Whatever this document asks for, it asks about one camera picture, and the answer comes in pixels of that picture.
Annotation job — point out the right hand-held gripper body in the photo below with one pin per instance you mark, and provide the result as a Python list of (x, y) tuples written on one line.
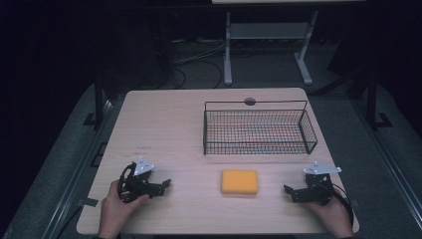
[(319, 186)]

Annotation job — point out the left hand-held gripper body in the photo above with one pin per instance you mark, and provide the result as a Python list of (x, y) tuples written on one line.
[(142, 167)]

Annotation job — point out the yellow sponge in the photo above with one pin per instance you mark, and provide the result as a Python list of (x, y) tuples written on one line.
[(239, 181)]

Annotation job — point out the person's right hand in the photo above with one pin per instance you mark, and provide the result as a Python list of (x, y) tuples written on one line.
[(331, 215)]

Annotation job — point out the person's left hand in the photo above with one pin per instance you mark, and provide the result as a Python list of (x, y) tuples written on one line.
[(114, 212)]

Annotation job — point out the black metal stand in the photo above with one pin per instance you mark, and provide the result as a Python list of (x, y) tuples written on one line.
[(99, 99), (373, 99)]

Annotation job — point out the dark round table grommet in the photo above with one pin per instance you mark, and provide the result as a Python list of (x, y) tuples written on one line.
[(250, 101)]

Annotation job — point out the grey metal floor rail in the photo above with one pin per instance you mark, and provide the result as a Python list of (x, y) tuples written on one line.
[(73, 186), (388, 162)]

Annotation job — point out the white desk frame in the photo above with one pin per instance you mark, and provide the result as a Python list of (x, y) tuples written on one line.
[(265, 31)]

